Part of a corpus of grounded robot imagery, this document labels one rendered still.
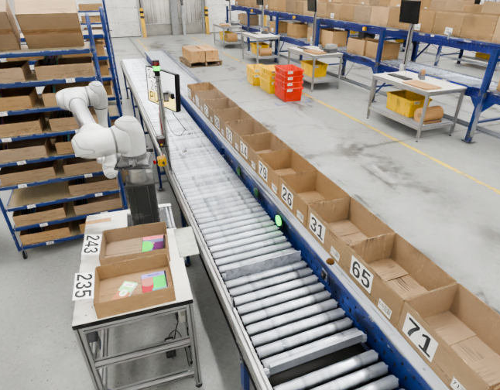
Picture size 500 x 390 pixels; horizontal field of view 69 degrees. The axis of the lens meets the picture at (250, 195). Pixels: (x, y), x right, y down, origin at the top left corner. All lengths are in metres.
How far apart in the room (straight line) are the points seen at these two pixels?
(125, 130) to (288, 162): 1.30
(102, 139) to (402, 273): 1.75
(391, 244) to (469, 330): 0.52
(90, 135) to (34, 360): 1.58
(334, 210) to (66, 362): 2.00
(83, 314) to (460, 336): 1.72
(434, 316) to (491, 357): 0.25
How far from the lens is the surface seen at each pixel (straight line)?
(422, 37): 7.76
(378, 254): 2.05
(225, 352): 2.69
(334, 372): 1.74
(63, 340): 3.05
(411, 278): 2.03
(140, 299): 1.95
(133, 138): 2.25
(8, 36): 3.32
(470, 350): 1.82
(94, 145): 2.22
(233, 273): 2.07
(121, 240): 2.46
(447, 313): 1.92
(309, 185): 2.59
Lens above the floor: 2.16
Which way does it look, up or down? 30 degrees down
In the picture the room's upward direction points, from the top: straight up
